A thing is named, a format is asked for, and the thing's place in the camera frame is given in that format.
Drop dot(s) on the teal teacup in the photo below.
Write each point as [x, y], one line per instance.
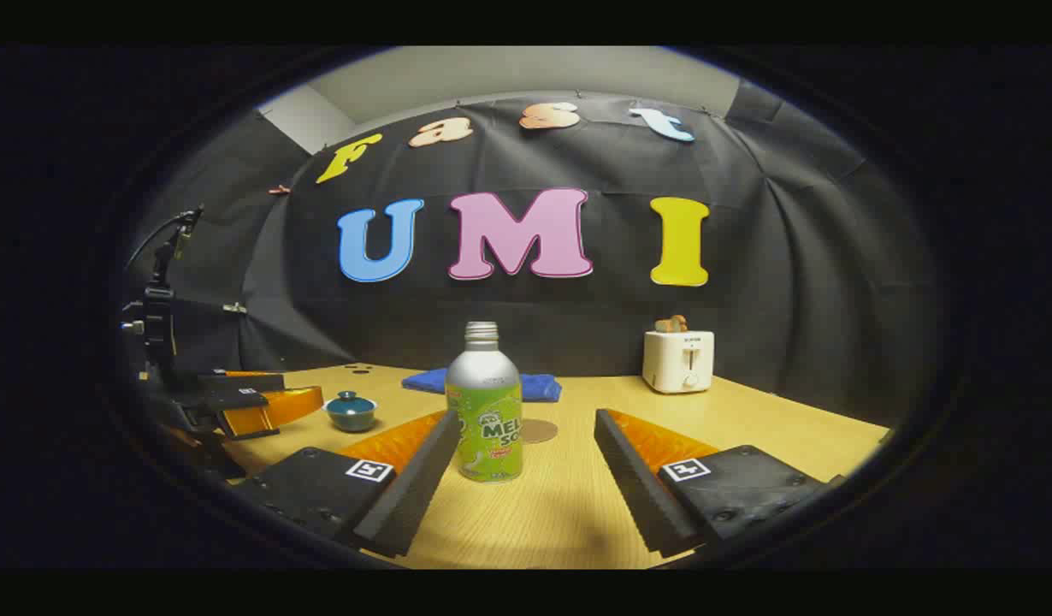
[351, 420]

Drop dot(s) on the toast slice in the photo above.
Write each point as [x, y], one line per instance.
[670, 324]

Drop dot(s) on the blue towel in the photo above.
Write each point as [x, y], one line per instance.
[539, 387]

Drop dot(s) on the black backdrop cloth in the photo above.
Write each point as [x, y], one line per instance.
[577, 325]

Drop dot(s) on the green label water bottle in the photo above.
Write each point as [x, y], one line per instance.
[485, 402]

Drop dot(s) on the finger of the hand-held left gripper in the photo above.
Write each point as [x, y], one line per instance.
[274, 411]
[244, 383]

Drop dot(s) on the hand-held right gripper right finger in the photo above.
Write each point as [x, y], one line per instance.
[637, 488]

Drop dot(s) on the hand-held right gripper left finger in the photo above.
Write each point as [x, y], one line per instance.
[415, 488]

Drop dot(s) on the round cork coaster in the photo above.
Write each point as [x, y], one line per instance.
[541, 431]

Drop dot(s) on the white toaster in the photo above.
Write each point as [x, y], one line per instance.
[677, 364]

